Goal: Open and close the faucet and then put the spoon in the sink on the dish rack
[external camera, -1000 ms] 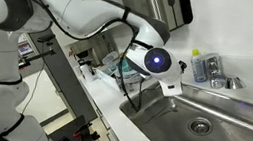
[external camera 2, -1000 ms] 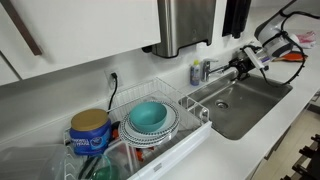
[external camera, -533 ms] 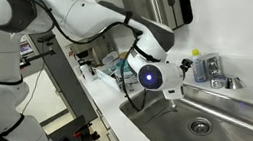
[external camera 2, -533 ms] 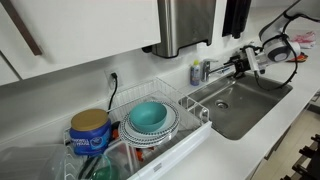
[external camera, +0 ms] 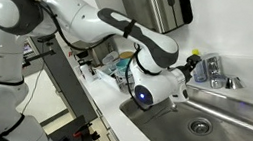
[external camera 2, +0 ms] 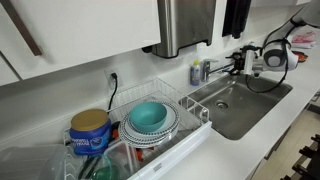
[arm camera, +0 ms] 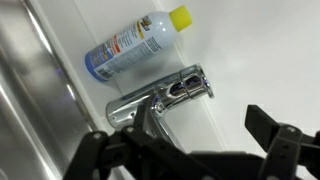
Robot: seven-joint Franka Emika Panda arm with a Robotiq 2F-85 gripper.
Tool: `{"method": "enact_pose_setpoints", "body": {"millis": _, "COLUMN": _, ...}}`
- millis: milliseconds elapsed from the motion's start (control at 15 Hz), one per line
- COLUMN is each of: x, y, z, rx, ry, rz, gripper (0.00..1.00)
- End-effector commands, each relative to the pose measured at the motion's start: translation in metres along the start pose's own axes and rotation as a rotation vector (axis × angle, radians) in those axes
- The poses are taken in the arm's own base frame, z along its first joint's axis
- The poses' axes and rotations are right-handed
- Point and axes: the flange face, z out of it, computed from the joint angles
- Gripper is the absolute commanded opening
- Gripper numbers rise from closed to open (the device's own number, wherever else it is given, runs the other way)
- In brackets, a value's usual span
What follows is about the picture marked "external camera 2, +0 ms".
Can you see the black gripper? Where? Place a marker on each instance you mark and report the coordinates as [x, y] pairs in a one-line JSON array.
[[259, 65]]

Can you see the chrome sink faucet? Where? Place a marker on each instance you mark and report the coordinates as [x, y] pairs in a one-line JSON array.
[[207, 70]]

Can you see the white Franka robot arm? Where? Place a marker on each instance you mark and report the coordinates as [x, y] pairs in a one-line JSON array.
[[278, 58]]

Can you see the dish soap bottle yellow cap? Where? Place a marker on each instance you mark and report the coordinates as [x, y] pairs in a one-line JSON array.
[[195, 75]]

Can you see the round sink drain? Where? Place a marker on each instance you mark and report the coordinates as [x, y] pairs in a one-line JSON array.
[[222, 104]]

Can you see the stainless steel sink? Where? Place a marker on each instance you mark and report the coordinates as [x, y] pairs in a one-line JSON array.
[[253, 106]]

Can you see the white dish rack tray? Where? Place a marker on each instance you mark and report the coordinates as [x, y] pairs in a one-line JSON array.
[[180, 150]]

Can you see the black hanging cloth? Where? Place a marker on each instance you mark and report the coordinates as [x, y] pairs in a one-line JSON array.
[[236, 16]]

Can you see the white paper towel sheet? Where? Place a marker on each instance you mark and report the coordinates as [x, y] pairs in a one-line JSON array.
[[188, 49]]

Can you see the stainless paper towel dispenser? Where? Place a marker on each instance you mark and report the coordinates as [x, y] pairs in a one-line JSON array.
[[183, 23]]

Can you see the pale blue plate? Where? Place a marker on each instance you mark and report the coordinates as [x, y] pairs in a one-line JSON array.
[[170, 120]]

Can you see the cream lower cabinet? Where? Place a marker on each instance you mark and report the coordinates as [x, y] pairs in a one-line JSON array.
[[276, 143]]

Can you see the teal bowl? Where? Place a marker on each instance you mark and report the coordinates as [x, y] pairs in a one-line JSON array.
[[148, 116]]

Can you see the white plate black-dotted rim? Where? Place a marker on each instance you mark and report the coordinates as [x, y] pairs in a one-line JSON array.
[[146, 140]]

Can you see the black metal cart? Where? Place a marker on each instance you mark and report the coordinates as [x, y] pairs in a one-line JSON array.
[[308, 160]]

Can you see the orange utensil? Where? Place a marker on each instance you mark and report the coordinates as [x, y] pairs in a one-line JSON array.
[[143, 154]]

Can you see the clear glass container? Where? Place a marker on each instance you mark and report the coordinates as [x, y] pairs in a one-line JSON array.
[[125, 156]]

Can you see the blue coffee can tan lid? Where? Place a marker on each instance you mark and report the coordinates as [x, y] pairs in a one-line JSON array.
[[90, 136]]

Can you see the green glass bowl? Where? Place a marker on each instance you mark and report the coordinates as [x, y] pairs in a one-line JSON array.
[[106, 171]]

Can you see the black utensil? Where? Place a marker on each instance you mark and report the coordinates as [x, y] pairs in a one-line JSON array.
[[87, 166]]

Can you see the clear plastic container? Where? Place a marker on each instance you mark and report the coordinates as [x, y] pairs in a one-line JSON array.
[[30, 163]]

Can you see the white wall outlet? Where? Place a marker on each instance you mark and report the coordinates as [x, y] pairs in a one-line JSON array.
[[108, 78]]

